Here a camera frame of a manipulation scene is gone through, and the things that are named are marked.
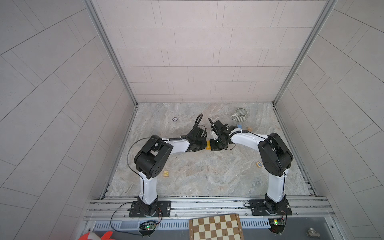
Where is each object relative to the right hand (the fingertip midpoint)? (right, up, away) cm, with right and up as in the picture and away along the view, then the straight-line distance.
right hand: (210, 149), depth 92 cm
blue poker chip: (-25, +18, +15) cm, 35 cm away
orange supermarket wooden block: (-2, +4, -6) cm, 8 cm away
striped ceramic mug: (+23, +21, +16) cm, 35 cm away
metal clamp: (+42, -30, -28) cm, 59 cm away
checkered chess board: (+2, -28, -28) cm, 39 cm away
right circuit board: (+29, -29, -24) cm, 48 cm away
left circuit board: (-29, -28, -28) cm, 49 cm away
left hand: (0, +3, +3) cm, 4 cm away
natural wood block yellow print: (-25, -11, -11) cm, 30 cm away
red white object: (-51, -28, -32) cm, 66 cm away
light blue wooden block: (+21, +14, +11) cm, 27 cm away
